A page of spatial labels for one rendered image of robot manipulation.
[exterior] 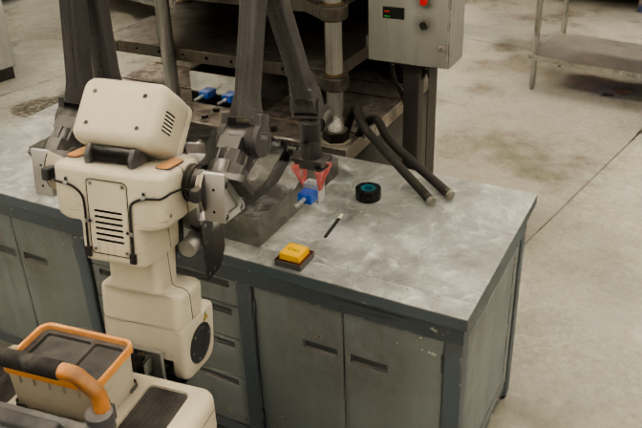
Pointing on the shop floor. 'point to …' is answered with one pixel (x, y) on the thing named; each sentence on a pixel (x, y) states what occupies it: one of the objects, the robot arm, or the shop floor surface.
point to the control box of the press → (416, 20)
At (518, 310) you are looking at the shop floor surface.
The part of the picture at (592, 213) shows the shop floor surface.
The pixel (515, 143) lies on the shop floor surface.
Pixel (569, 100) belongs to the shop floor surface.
